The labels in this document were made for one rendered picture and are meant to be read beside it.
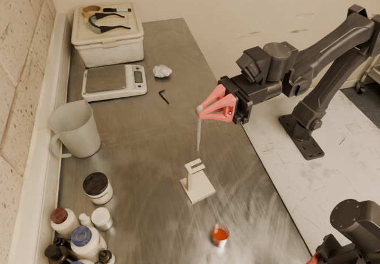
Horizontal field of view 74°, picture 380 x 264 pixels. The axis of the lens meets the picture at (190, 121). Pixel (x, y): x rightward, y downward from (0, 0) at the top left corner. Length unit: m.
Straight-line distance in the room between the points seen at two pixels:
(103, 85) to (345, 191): 0.93
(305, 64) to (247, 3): 1.16
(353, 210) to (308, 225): 0.34
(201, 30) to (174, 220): 1.26
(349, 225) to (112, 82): 0.92
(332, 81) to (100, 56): 0.93
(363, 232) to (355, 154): 0.57
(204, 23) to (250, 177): 1.13
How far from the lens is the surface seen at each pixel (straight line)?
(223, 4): 1.70
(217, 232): 0.72
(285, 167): 0.89
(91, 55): 1.24
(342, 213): 0.49
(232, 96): 0.52
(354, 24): 0.74
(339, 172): 0.95
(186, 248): 0.73
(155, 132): 0.93
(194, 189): 0.78
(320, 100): 0.84
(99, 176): 0.77
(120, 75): 1.12
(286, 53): 0.55
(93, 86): 1.10
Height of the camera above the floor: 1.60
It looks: 48 degrees down
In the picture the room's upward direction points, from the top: straight up
